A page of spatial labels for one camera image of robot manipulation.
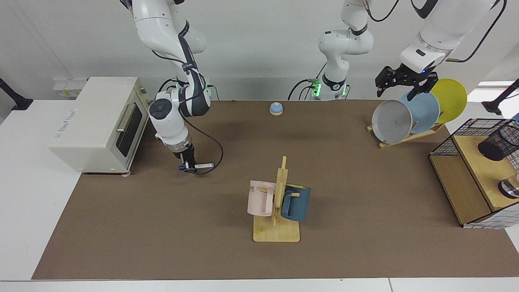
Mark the black mesh pen holder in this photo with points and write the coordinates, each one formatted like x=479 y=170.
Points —
x=496 y=144

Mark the pink cup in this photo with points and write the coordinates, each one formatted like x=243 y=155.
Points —
x=257 y=198

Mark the dark teal cup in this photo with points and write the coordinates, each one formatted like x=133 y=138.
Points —
x=300 y=205

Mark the wooden plate rack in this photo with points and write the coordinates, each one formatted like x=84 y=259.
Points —
x=405 y=139

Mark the blue and white marker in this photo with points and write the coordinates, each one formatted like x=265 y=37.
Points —
x=204 y=165

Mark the light blue plate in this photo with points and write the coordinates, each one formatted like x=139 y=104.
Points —
x=425 y=111

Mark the pale toaster oven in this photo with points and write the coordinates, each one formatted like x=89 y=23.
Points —
x=93 y=129

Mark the yellow plate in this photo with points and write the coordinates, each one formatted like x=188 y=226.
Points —
x=452 y=97

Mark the silver round lid knob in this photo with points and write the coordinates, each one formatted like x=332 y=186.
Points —
x=510 y=188

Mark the black camera stand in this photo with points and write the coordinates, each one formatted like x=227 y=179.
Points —
x=18 y=101
x=492 y=107

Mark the grey plate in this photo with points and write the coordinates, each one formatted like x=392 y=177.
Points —
x=391 y=121

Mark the brown table cloth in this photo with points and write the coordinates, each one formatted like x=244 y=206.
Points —
x=202 y=227

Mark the wooden cup stand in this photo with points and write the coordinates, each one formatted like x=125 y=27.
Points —
x=277 y=233

